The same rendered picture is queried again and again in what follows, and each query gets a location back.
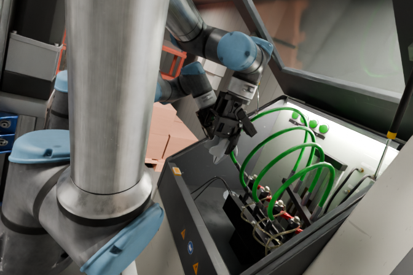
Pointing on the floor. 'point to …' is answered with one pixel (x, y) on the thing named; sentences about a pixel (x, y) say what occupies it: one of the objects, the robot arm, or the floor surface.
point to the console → (374, 226)
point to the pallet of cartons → (166, 135)
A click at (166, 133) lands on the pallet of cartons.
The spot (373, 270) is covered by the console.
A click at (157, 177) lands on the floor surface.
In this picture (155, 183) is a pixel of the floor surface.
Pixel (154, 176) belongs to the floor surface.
